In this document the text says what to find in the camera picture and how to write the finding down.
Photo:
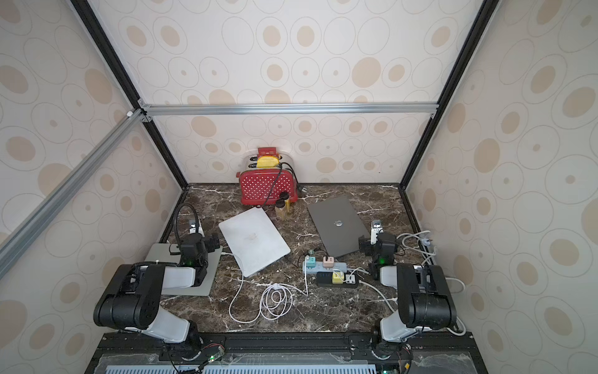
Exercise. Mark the black power strip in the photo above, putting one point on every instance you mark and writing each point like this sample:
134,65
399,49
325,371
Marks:
324,280

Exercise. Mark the silver laptop left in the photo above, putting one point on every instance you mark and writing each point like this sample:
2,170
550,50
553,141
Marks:
179,280

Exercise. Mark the mint green charger adapter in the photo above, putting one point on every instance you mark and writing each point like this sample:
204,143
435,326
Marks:
310,260

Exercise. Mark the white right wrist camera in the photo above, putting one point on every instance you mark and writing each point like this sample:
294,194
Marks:
376,228

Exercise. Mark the yellow charger adapter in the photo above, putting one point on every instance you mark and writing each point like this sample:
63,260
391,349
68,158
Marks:
338,278

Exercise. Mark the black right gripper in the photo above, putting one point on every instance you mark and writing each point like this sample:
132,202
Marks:
379,244

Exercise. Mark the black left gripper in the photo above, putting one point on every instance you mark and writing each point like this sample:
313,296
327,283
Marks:
194,243

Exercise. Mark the white laptop centre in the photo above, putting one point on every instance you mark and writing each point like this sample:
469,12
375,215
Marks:
254,240

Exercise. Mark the red polka dot toaster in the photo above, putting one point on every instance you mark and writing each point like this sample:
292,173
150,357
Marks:
266,176

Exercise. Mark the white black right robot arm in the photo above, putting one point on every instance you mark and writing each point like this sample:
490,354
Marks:
424,299

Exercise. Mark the pink charger adapter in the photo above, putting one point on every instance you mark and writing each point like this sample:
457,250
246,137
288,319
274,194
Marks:
328,262

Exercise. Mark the small brown spice jar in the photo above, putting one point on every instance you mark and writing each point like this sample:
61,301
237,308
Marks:
283,205

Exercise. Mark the silver aluminium horizontal bar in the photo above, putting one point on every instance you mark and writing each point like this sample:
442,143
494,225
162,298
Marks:
290,109

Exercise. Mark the silver aluminium diagonal bar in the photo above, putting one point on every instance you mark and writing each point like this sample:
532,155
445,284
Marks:
25,235

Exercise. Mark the light blue power strip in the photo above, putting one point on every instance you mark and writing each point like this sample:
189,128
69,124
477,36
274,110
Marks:
314,267

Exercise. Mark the dark grey laptop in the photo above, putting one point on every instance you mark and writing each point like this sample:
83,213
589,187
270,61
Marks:
339,225

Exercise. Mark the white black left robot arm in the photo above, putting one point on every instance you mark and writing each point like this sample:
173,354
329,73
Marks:
131,301

